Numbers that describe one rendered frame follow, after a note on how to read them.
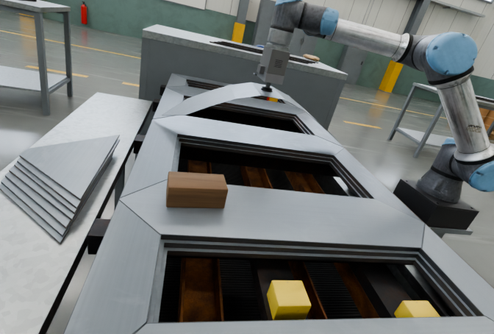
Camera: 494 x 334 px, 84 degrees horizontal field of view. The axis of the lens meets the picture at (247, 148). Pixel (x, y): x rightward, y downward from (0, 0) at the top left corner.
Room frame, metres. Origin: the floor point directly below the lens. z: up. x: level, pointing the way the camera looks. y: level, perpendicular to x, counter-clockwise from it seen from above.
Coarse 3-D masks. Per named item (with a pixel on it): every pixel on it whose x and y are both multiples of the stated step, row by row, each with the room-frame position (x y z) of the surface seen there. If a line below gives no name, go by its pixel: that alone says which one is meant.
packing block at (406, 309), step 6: (402, 306) 0.38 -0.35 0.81; (408, 306) 0.37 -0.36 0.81; (414, 306) 0.38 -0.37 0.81; (420, 306) 0.38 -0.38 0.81; (426, 306) 0.39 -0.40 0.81; (396, 312) 0.38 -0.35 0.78; (402, 312) 0.37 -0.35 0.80; (408, 312) 0.37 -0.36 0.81; (414, 312) 0.37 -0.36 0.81; (420, 312) 0.37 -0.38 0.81; (426, 312) 0.37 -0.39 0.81; (432, 312) 0.38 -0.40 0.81
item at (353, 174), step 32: (256, 96) 1.64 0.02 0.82; (192, 128) 0.87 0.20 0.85; (224, 128) 0.94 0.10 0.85; (256, 128) 1.02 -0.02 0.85; (320, 160) 0.91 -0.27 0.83; (352, 160) 0.93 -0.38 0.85; (352, 192) 0.76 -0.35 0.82; (384, 192) 0.74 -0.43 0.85; (160, 256) 0.33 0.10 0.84; (224, 256) 0.38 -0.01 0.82; (256, 256) 0.40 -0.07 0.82; (288, 256) 0.42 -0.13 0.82; (320, 256) 0.43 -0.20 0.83; (352, 256) 0.46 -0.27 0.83; (384, 256) 0.48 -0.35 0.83; (416, 256) 0.50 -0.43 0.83; (160, 288) 0.28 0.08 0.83; (448, 288) 0.42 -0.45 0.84
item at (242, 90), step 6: (240, 84) 1.01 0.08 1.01; (246, 84) 1.00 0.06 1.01; (252, 84) 1.00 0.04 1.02; (234, 90) 0.93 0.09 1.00; (240, 90) 0.92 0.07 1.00; (246, 90) 0.92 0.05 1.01; (252, 90) 0.91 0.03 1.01; (240, 96) 0.86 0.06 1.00; (246, 96) 0.85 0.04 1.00; (252, 96) 0.85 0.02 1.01
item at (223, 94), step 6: (210, 90) 0.99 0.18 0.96; (216, 90) 0.97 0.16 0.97; (222, 90) 0.95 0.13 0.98; (228, 90) 0.94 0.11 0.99; (210, 96) 0.91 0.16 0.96; (216, 96) 0.90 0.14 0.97; (222, 96) 0.89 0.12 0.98; (228, 96) 0.87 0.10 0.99; (234, 96) 0.86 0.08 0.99; (210, 102) 0.85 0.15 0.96; (216, 102) 0.84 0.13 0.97; (222, 102) 0.83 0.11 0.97
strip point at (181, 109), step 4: (180, 104) 0.92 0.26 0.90; (184, 104) 0.91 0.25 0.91; (172, 108) 0.90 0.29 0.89; (176, 108) 0.89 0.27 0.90; (180, 108) 0.88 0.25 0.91; (184, 108) 0.87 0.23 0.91; (168, 112) 0.87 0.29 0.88; (172, 112) 0.86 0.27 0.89; (176, 112) 0.85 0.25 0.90; (180, 112) 0.84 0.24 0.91; (184, 112) 0.83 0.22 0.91
